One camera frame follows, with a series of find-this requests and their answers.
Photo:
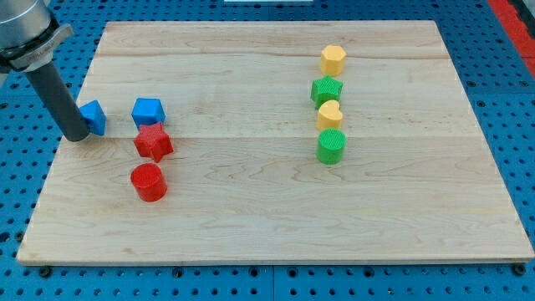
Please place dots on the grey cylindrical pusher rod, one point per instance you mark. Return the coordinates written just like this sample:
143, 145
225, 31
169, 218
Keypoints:
56, 98

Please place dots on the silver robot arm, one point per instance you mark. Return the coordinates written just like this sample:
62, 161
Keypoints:
29, 35

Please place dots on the red star block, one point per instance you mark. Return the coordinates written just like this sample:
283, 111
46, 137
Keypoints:
153, 142

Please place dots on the green star block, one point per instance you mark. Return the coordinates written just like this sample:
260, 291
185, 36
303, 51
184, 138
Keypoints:
325, 89

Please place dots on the blue triangular block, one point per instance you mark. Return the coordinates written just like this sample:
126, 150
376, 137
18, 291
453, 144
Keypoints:
94, 117

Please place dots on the blue cube block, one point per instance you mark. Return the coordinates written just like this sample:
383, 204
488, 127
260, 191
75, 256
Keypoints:
148, 111

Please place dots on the red cylinder block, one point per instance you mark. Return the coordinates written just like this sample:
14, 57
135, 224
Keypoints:
149, 182

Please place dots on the wooden board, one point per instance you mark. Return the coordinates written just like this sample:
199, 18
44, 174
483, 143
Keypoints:
417, 182

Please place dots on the yellow heart block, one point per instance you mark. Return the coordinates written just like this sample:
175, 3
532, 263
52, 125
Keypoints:
329, 115

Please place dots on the green cylinder block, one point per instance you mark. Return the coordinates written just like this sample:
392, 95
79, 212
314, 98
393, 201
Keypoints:
331, 144

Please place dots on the yellow hexagon block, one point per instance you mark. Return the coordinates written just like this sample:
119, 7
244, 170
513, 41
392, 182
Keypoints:
332, 60

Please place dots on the red tape strip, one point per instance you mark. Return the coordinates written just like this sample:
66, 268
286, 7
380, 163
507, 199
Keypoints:
518, 22

